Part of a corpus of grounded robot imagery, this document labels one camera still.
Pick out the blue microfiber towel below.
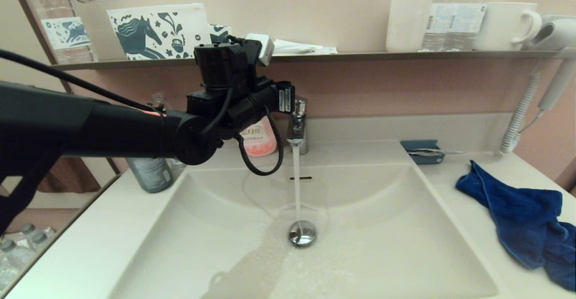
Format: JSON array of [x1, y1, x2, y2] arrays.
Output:
[[455, 160, 576, 292]]

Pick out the white handleless cup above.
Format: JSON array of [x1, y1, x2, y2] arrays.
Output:
[[386, 0, 433, 53]]

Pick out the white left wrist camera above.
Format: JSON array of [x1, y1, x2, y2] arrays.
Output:
[[245, 33, 275, 67]]

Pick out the white ceramic sink basin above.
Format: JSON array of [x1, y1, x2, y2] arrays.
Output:
[[110, 163, 498, 299]]

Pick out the horse label water bottle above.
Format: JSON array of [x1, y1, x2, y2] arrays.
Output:
[[22, 0, 98, 63]]

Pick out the white label water bottle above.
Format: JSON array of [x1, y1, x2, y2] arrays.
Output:
[[451, 0, 490, 52], [420, 0, 457, 52]]

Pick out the chrome drain stopper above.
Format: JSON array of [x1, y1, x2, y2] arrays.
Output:
[[288, 220, 318, 249]]

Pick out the grey wall shelf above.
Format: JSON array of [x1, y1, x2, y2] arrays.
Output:
[[49, 50, 576, 71]]

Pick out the grey pump dispenser bottle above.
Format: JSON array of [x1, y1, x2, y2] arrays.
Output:
[[126, 156, 174, 194]]

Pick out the blue soap tray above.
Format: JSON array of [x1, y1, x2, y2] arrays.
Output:
[[400, 140, 445, 165]]

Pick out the horse print pouch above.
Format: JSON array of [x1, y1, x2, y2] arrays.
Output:
[[107, 3, 216, 61]]

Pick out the chrome faucet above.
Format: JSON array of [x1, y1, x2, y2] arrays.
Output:
[[288, 97, 309, 155]]

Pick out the grey capped water bottle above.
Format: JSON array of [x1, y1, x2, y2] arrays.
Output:
[[18, 223, 57, 248], [0, 240, 37, 290], [28, 231, 55, 257]]

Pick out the white ceramic mug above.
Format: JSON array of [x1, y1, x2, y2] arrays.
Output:
[[474, 2, 543, 52]]

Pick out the brown slipper holder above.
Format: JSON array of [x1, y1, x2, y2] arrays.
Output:
[[38, 157, 102, 194]]

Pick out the pink soap pump bottle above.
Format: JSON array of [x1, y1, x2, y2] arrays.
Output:
[[238, 118, 278, 158]]

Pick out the white hair dryer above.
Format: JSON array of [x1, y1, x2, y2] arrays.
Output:
[[526, 14, 576, 112]]

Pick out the small patterned pouch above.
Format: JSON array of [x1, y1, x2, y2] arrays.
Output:
[[209, 24, 233, 47]]

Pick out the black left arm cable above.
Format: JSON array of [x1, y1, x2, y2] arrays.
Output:
[[0, 49, 285, 177]]

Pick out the clear empty plastic bottle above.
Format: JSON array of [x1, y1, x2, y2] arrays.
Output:
[[152, 93, 189, 176]]

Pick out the thin white packet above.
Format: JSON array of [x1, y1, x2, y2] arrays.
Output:
[[409, 149, 464, 157]]

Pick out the white toiletry packets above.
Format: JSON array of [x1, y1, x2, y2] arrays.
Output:
[[272, 39, 339, 56]]

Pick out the white coiled dryer cord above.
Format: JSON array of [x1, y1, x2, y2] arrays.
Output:
[[499, 71, 540, 154]]

